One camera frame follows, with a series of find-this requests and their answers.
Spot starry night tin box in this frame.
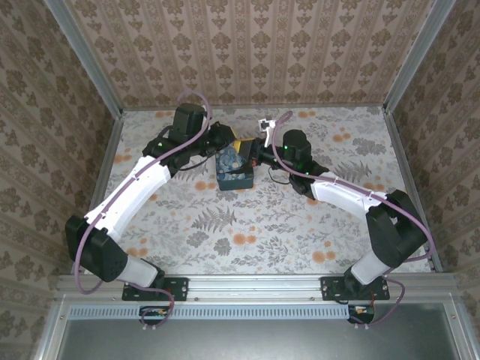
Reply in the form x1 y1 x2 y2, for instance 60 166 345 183
214 144 255 191

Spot floral patterned table cover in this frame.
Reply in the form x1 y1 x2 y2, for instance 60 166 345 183
84 106 434 277

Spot grey metal sheet panel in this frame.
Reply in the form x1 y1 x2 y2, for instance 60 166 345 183
55 303 466 360

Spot black connector board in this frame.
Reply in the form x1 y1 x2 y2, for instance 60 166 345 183
346 304 376 326
139 305 170 327

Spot thin black wire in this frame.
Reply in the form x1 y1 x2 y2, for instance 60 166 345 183
265 167 298 185

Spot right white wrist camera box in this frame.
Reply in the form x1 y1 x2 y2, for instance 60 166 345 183
256 118 278 148

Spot aluminium table edge rail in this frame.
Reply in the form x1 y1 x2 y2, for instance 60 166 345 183
70 112 125 275
382 108 444 273

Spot aluminium frame post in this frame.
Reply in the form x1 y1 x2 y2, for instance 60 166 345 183
382 0 458 113
43 0 125 117

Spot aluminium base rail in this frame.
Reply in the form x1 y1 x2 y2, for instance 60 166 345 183
55 273 461 302

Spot grey slotted cable duct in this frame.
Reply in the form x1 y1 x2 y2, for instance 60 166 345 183
69 304 352 320

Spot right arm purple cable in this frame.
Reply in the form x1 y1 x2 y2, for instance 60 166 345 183
271 110 431 328

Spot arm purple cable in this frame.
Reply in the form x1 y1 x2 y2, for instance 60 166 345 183
271 110 431 328
73 91 212 332

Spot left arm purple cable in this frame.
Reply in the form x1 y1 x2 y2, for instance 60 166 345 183
73 91 212 332

